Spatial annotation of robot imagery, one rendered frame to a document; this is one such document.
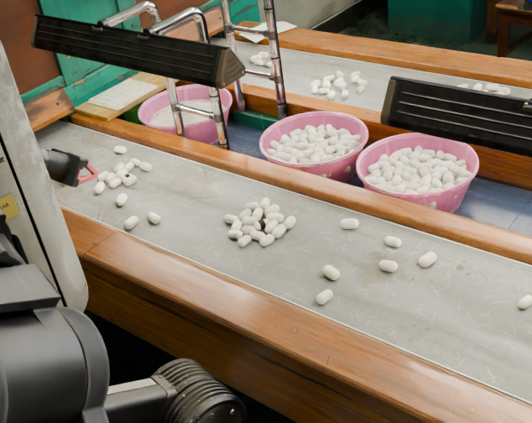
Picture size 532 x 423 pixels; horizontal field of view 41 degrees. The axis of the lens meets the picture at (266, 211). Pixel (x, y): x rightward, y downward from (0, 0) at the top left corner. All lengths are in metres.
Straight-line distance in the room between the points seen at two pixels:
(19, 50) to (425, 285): 1.26
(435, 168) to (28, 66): 1.11
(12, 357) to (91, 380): 0.05
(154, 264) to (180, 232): 0.14
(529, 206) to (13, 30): 1.36
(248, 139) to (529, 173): 0.75
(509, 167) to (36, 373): 1.38
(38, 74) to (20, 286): 1.66
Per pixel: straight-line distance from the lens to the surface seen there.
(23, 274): 0.46
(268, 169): 1.64
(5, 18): 2.01
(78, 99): 2.16
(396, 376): 1.12
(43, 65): 2.08
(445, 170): 1.63
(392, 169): 1.65
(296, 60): 2.26
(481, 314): 1.26
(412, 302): 1.28
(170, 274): 1.37
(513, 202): 1.65
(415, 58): 2.13
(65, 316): 0.46
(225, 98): 2.06
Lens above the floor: 1.60
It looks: 34 degrees down
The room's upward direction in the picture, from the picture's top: 9 degrees counter-clockwise
